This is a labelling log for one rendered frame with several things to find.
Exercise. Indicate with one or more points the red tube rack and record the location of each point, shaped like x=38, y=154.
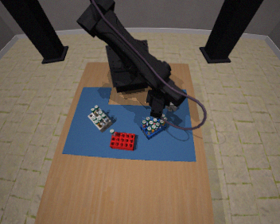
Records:
x=121, y=144

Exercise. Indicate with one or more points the blue bench mat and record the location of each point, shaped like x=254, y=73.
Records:
x=85, y=139

